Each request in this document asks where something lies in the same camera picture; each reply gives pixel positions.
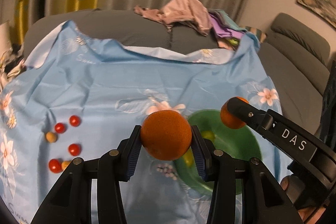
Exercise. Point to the large orange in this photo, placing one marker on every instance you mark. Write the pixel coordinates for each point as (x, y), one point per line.
(166, 135)

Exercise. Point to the yellow small fruit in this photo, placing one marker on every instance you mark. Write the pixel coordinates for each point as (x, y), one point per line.
(65, 164)
(51, 137)

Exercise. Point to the cherry tomato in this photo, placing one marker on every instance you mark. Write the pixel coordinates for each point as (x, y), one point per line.
(74, 121)
(74, 149)
(60, 128)

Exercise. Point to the pink garment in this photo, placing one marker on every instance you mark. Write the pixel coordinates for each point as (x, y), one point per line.
(190, 13)

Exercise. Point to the green mango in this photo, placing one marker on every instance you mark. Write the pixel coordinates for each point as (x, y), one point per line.
(200, 152)

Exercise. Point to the light blue floral cloth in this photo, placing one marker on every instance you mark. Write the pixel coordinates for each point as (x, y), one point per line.
(111, 88)

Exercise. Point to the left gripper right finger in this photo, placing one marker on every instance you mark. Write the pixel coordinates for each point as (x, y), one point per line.
(216, 166)

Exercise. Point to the large red tomato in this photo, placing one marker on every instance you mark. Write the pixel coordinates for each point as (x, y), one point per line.
(55, 166)

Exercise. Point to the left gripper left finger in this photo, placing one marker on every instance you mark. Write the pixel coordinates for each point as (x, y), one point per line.
(117, 165)

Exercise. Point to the clothes pile on left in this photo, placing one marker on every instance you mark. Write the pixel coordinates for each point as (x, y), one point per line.
(12, 64)

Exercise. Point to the small orange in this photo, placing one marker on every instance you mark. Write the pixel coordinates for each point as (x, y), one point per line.
(229, 119)

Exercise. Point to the purple garment pile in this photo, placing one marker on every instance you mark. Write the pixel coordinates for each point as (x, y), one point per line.
(228, 34)

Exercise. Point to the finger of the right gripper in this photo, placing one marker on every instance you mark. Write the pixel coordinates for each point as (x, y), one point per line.
(258, 120)

